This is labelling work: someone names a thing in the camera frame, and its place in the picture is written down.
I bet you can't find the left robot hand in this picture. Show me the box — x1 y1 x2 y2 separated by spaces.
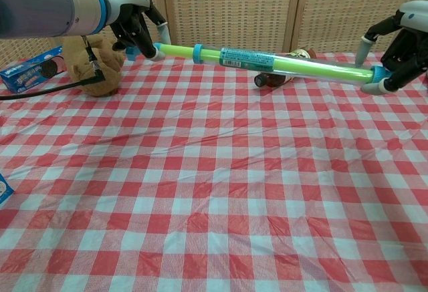
100 0 173 62

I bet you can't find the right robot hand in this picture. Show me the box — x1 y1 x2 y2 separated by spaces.
354 0 428 95

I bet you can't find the green blue water pump toy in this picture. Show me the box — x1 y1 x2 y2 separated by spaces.
126 42 391 85

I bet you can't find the brown plush toy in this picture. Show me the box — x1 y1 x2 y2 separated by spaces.
62 34 126 98

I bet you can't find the woven wooden folding screen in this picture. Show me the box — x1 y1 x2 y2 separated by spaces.
0 0 428 69

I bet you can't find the blue cookie box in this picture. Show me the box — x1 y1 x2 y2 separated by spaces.
0 45 68 95

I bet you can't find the brown tea bottle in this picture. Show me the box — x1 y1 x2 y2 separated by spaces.
253 48 317 89

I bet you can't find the red white checkered tablecloth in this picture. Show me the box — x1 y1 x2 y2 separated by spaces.
0 50 428 292

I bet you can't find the small blue printed box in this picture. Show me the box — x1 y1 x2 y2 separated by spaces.
0 172 16 210

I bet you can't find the black cable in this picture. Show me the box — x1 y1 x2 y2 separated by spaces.
0 36 108 102

